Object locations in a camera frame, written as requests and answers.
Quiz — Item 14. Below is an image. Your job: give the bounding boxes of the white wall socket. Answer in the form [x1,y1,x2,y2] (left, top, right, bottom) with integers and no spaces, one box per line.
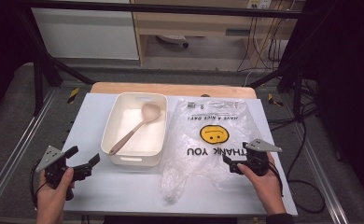
[246,0,273,9]

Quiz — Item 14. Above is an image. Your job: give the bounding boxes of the yellow black tape marker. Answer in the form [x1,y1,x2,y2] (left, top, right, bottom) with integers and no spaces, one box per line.
[267,92,284,107]
[66,87,80,105]

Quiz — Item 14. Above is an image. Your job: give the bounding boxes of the white power strip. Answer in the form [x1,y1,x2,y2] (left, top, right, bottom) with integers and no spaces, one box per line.
[156,34,189,49]

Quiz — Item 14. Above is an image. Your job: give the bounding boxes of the black horizontal frame bar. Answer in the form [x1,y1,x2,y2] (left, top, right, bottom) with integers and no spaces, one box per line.
[15,0,315,20]

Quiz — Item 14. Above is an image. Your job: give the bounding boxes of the person's right hand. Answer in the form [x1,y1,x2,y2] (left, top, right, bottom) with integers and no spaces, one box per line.
[236,154,286,206]

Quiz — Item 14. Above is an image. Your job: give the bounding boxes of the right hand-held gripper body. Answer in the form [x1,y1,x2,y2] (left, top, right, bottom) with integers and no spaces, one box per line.
[230,138,283,176]

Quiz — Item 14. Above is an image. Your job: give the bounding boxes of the wooden table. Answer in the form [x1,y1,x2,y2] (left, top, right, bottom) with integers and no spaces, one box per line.
[90,81,259,100]

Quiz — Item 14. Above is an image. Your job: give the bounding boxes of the aluminium floor rail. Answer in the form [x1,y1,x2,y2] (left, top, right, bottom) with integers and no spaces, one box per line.
[290,122,350,224]
[0,88,59,213]

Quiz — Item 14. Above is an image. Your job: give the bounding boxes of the bundle of hanging cables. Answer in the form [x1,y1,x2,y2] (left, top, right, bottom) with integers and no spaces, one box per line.
[236,0,296,73]

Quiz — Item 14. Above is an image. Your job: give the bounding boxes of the white plastic bin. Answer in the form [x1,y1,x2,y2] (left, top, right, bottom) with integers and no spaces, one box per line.
[100,91,169,167]

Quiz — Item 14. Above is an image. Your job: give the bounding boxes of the white cabinet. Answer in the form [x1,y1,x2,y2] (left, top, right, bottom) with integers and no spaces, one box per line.
[31,0,140,61]

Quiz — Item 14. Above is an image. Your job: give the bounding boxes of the white table board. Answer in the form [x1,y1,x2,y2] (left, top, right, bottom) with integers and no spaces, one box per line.
[50,92,299,217]

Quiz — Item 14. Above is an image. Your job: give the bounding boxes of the person's left hand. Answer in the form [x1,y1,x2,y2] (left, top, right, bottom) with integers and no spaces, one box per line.
[35,167,76,210]

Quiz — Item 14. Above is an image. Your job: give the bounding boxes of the wooden desk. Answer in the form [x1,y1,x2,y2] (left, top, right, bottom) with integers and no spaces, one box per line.
[130,0,305,66]

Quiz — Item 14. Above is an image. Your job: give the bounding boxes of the right hand-held gripper cable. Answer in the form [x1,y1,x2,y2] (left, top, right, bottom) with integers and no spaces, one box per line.
[267,163,285,198]

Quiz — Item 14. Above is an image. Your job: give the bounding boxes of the black floor cable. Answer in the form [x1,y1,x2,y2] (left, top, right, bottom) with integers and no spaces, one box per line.
[268,92,327,215]

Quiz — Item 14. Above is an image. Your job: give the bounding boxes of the beige silicone spoon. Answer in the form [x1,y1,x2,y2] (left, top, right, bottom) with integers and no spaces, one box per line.
[108,102,161,157]

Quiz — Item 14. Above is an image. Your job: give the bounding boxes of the black metal frame leg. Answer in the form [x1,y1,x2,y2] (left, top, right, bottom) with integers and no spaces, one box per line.
[248,8,328,122]
[16,8,95,116]

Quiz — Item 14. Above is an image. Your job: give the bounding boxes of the clear plastic bag smiley print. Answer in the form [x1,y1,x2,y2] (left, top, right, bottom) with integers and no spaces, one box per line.
[159,97,262,204]

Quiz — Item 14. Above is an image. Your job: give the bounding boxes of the left hand-held gripper cable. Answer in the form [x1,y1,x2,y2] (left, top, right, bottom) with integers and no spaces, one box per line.
[30,159,48,210]

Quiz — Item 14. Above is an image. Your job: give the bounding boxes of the hand-held gripper cable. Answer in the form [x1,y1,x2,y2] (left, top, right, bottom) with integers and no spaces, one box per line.
[30,159,48,210]
[267,163,285,198]

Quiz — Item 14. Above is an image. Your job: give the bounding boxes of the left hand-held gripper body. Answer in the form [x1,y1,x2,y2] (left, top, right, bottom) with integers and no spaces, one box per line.
[35,145,92,202]

